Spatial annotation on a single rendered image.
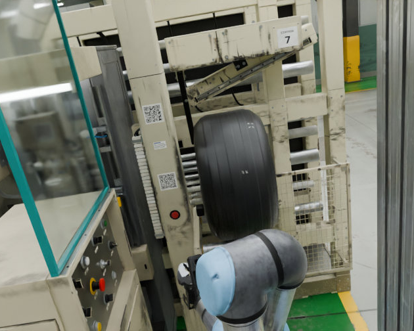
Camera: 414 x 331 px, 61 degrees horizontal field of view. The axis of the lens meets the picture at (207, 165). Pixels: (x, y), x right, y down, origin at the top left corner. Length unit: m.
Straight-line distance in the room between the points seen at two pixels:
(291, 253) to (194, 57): 1.12
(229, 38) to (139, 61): 0.45
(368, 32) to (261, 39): 9.79
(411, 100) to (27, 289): 0.90
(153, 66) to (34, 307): 0.88
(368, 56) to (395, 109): 10.93
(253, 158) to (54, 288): 0.77
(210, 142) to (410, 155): 0.94
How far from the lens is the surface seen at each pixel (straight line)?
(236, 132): 1.37
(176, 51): 1.65
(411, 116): 0.49
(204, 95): 1.80
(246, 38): 1.67
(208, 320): 1.01
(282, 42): 1.70
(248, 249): 0.70
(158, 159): 1.47
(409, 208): 0.53
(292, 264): 0.73
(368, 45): 11.43
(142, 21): 1.40
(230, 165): 1.31
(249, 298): 0.71
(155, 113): 1.42
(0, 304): 1.08
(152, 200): 1.55
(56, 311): 1.04
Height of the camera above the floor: 1.75
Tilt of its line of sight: 19 degrees down
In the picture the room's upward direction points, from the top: 10 degrees counter-clockwise
